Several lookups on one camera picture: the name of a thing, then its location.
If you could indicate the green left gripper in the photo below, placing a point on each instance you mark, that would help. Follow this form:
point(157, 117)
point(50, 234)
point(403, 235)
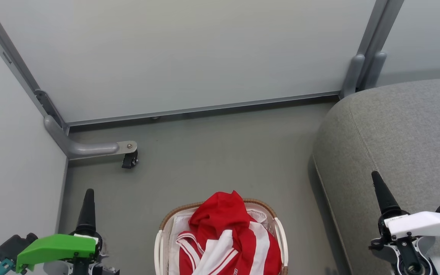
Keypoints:
point(55, 246)

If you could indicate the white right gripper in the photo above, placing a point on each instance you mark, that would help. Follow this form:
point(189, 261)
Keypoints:
point(422, 225)

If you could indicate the red and white jacket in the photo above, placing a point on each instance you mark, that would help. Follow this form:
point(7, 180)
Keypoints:
point(220, 214)

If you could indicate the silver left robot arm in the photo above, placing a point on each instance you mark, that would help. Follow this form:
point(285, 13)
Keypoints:
point(105, 270)

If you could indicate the grey fabric sofa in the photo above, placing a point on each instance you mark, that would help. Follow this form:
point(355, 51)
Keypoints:
point(395, 133)

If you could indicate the grey metal partition foot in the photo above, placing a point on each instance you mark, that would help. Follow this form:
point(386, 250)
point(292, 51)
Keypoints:
point(86, 148)

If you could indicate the black caster wheel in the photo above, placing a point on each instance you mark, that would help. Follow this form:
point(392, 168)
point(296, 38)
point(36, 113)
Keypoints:
point(130, 160)

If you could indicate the white wicker-rimmed laundry basket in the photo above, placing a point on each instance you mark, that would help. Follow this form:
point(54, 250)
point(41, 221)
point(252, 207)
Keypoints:
point(283, 244)

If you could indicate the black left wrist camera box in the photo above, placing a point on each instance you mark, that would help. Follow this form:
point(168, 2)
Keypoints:
point(12, 246)

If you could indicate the grey metal partition post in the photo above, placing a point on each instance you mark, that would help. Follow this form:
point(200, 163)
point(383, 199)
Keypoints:
point(380, 49)
point(361, 57)
point(13, 63)

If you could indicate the grey metal partition rail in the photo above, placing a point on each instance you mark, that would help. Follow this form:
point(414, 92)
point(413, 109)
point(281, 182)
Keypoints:
point(204, 107)

